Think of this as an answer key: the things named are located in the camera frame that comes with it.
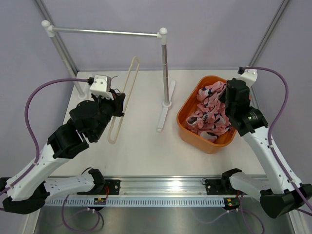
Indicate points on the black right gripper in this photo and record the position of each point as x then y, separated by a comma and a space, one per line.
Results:
222, 98

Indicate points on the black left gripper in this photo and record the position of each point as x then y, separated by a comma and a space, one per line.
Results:
118, 99

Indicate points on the pink shark print shorts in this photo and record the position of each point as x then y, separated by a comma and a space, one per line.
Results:
209, 120

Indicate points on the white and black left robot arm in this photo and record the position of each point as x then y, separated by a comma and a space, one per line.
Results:
86, 124

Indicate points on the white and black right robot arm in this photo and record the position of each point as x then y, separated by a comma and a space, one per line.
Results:
284, 191

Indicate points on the orange plastic basket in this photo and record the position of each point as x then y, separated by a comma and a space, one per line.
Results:
188, 108

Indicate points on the metal clothes rack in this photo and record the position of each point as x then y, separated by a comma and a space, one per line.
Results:
161, 35

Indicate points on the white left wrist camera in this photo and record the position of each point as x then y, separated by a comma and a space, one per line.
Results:
100, 86

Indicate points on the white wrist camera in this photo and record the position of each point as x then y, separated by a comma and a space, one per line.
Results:
249, 76
100, 86

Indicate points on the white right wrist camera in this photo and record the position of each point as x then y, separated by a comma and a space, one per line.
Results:
249, 76

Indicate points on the aluminium mounting rail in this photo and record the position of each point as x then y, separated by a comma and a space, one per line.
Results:
161, 186

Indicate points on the white slotted cable duct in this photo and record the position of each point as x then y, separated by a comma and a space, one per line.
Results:
138, 202

